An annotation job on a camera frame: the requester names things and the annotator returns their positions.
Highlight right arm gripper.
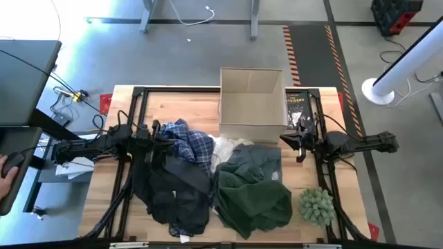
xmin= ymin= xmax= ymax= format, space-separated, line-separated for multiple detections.
xmin=279 ymin=120 xmax=322 ymax=154

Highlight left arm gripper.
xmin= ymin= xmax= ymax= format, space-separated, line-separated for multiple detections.
xmin=136 ymin=120 xmax=177 ymax=153

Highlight blue plaid shirt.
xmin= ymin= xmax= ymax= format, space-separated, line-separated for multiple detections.
xmin=161 ymin=118 xmax=215 ymax=176

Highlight white garment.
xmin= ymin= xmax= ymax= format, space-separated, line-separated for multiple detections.
xmin=207 ymin=133 xmax=255 ymax=174

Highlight black garment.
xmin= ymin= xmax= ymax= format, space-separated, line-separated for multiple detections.
xmin=132 ymin=151 xmax=213 ymax=238

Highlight dark green garment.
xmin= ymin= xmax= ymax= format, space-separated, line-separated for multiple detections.
xmin=210 ymin=160 xmax=293 ymax=241

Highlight black paperback book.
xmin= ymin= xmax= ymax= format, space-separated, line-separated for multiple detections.
xmin=285 ymin=90 xmax=314 ymax=131

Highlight beige open storage box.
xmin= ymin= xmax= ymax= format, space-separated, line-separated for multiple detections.
xmin=219 ymin=67 xmax=287 ymax=143

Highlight small artificial green plant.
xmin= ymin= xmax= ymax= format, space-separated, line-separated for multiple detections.
xmin=298 ymin=187 xmax=336 ymax=228

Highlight white printed papers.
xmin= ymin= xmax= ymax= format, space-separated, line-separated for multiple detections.
xmin=55 ymin=157 xmax=96 ymax=181

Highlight white tower fan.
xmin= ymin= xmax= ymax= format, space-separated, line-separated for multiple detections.
xmin=361 ymin=15 xmax=443 ymax=107

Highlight grey table leg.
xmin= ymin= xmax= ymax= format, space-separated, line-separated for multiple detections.
xmin=249 ymin=0 xmax=261 ymax=41
xmin=139 ymin=0 xmax=156 ymax=35

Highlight small desk caster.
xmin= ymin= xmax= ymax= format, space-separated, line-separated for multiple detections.
xmin=33 ymin=206 xmax=48 ymax=221

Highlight grey furniture foot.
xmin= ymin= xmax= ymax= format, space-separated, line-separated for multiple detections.
xmin=428 ymin=91 xmax=443 ymax=126

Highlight grey desk panel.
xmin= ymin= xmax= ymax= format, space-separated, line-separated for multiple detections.
xmin=0 ymin=39 xmax=62 ymax=127

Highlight black computer mouse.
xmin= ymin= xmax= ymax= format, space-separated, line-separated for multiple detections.
xmin=1 ymin=152 xmax=26 ymax=178

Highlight dark desk top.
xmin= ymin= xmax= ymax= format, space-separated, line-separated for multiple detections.
xmin=0 ymin=126 xmax=43 ymax=216

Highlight black and red crate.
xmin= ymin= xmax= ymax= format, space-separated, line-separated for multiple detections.
xmin=370 ymin=0 xmax=424 ymax=37

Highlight person's hand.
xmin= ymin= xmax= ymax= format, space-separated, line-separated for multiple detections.
xmin=0 ymin=155 xmax=20 ymax=201

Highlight black metal table frame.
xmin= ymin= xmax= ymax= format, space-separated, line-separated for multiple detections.
xmin=81 ymin=85 xmax=374 ymax=243

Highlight yellow cable connector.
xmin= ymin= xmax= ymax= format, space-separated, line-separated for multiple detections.
xmin=71 ymin=90 xmax=88 ymax=104

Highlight silver metal bracket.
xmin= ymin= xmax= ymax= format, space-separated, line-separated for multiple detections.
xmin=302 ymin=243 xmax=343 ymax=249
xmin=109 ymin=241 xmax=150 ymax=249

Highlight white fan cable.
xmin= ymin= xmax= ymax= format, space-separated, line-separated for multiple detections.
xmin=387 ymin=77 xmax=437 ymax=108

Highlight white floor cable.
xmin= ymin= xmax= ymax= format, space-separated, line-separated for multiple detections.
xmin=168 ymin=0 xmax=216 ymax=27

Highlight black floor cable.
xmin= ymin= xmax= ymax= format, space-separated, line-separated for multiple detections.
xmin=379 ymin=36 xmax=409 ymax=73

